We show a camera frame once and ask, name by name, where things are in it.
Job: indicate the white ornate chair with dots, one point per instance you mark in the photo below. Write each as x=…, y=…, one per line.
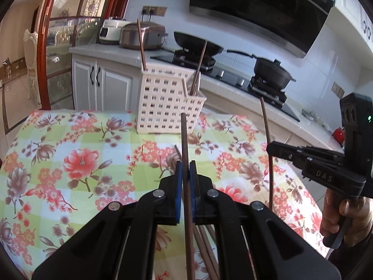
x=30, y=52

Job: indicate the white kitchen cabinet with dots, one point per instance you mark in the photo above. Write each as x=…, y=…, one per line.
x=105, y=78

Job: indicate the black range hood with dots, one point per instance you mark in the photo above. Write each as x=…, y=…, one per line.
x=291, y=24

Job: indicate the brown wooden chopstick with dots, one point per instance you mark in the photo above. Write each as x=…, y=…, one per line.
x=270, y=158
x=192, y=90
x=198, y=241
x=209, y=258
x=140, y=39
x=187, y=201
x=180, y=157

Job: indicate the floral plastic tablecloth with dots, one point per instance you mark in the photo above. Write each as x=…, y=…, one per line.
x=63, y=167

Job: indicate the white rice cooker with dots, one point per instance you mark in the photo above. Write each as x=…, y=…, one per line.
x=111, y=29

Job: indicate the white perforated utensil basket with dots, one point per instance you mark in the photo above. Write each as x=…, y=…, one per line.
x=164, y=96

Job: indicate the wall power socket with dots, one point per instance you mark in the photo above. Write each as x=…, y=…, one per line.
x=159, y=11

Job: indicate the red small pot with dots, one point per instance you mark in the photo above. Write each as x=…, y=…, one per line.
x=339, y=135

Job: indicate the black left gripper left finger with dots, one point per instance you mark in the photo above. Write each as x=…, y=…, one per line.
x=161, y=206

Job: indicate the black frying pan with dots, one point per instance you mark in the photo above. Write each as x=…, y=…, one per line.
x=195, y=44

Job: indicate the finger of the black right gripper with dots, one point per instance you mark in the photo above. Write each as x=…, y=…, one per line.
x=296, y=155
x=320, y=153

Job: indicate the black gas stove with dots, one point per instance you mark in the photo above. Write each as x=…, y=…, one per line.
x=252, y=85

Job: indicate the silver rice cooker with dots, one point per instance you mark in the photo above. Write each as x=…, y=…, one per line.
x=152, y=35

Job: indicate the black lidded pot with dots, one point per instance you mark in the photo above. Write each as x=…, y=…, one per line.
x=269, y=71

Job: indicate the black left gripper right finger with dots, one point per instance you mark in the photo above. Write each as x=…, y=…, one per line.
x=213, y=207

